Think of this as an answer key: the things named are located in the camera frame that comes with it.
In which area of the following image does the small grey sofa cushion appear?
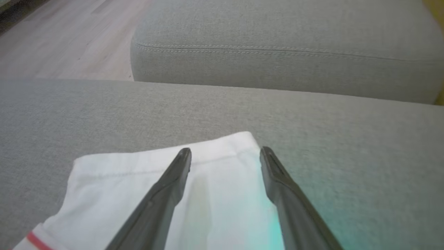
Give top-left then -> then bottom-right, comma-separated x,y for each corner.
130,0 -> 444,105

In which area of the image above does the red white jersey shirt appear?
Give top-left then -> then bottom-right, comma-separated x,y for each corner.
13,131 -> 285,250

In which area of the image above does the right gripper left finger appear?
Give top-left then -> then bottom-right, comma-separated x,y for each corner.
106,148 -> 192,250

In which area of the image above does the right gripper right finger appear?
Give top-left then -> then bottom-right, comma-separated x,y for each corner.
259,146 -> 344,250

